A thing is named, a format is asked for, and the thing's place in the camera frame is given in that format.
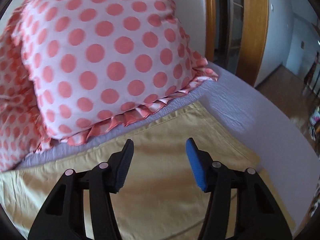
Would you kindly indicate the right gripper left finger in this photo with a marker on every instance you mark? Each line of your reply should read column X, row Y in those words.
column 62, row 213

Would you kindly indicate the wooden door frame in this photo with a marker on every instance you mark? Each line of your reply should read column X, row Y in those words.
column 254, row 34

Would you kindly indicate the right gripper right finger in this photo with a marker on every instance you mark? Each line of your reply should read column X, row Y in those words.
column 258, row 216

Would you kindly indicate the khaki tan pants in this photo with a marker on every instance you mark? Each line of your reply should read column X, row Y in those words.
column 160, row 198

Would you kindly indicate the lavender bed sheet mattress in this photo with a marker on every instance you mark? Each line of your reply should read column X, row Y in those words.
column 253, row 120

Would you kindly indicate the left pink polka-dot pillow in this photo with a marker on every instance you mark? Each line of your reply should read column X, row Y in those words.
column 22, row 132

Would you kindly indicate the pink polka-dot pillow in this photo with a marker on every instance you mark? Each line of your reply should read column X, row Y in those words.
column 22, row 132
column 96, row 64

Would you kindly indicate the right pink polka-dot pillow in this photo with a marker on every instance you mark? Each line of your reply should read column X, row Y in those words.
column 96, row 64

